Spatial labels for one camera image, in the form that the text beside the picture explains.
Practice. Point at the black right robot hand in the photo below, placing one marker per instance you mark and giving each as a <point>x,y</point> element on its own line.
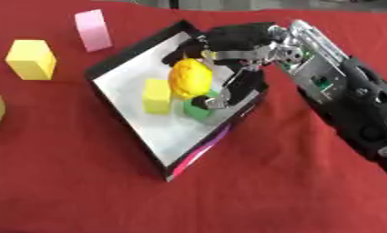
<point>238,38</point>

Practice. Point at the green block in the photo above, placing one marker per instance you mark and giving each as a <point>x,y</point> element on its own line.
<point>196,111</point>

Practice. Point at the pink rectangular block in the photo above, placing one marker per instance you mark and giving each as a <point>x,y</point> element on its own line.
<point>93,30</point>

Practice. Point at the large yellow block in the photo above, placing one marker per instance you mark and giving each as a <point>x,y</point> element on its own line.
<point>30,60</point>

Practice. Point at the silver and black right robot arm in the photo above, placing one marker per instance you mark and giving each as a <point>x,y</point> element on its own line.
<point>342,88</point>

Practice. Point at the yellow rectangular block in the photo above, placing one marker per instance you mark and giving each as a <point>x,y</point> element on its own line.
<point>157,96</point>

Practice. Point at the black box with white inside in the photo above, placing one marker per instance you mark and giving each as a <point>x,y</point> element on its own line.
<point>164,121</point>

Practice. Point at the yellow toy fruit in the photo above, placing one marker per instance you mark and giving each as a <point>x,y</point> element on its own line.
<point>190,78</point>

